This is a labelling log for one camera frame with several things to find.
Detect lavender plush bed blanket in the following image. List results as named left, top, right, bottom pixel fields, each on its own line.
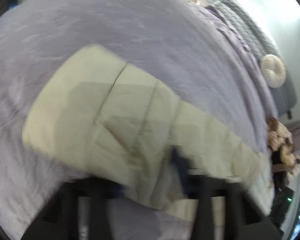
left=0, top=0, right=277, bottom=239

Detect round white pleated cushion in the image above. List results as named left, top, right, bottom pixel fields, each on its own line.
left=259, top=54, right=287, bottom=88

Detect black folded clothes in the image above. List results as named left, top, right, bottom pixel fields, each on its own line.
left=268, top=151, right=294, bottom=230

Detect cream white puffer jacket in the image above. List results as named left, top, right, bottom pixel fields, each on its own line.
left=22, top=46, right=274, bottom=220

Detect beige striped garment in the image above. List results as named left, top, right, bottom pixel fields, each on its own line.
left=267, top=118, right=300, bottom=176

